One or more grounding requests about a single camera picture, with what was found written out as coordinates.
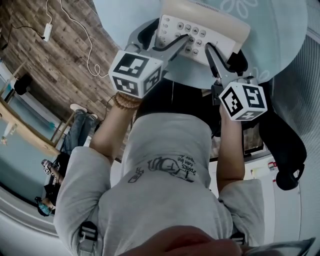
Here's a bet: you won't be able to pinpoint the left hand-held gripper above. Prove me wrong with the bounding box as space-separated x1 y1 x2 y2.
108 19 190 99

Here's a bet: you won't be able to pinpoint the black cable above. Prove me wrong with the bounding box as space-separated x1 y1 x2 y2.
0 24 46 52

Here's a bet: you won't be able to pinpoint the grey shoulder strap black buckle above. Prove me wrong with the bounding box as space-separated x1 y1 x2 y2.
229 231 248 247
77 220 100 256

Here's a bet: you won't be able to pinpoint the person's left forearm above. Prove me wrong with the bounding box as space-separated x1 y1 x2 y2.
89 92 144 165

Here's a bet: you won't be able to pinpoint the grey printed t-shirt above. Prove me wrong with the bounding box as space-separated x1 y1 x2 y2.
53 113 266 256

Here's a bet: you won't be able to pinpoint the white desk telephone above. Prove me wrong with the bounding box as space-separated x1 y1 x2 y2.
155 0 252 67

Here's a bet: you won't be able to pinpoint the wooden bead bracelet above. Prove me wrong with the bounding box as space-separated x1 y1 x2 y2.
111 92 142 111

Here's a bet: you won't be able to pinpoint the long white cable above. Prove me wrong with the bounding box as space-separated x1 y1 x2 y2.
59 0 110 79

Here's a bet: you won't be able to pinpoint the person's right forearm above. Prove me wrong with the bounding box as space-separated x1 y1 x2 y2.
215 103 248 188

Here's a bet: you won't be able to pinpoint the black office chair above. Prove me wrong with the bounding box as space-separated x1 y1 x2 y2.
258 81 308 192

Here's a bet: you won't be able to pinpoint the white power strip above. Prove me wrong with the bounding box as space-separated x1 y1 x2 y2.
41 22 54 43

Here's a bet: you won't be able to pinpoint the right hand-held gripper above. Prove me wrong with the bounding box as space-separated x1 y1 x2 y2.
204 42 268 122

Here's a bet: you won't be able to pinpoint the person's black trousers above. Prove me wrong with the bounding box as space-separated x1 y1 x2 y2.
136 79 221 136

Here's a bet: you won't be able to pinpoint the short white cable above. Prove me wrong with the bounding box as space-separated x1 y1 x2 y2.
46 0 54 25

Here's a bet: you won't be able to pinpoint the black bag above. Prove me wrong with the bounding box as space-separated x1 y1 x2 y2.
13 73 34 96

